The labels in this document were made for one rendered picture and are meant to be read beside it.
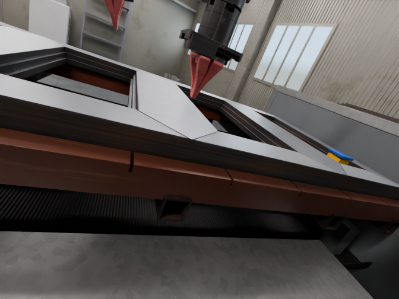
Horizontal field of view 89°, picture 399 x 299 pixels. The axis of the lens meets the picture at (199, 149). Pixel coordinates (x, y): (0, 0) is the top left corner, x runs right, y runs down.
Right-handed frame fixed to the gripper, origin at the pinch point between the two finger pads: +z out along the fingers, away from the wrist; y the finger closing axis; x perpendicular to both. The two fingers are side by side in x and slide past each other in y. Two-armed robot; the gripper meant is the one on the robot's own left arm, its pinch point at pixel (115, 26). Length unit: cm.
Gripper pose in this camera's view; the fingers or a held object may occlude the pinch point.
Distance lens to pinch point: 69.2
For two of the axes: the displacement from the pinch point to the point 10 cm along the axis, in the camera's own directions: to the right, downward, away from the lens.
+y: -9.6, 0.0, -2.8
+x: 2.4, 4.9, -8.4
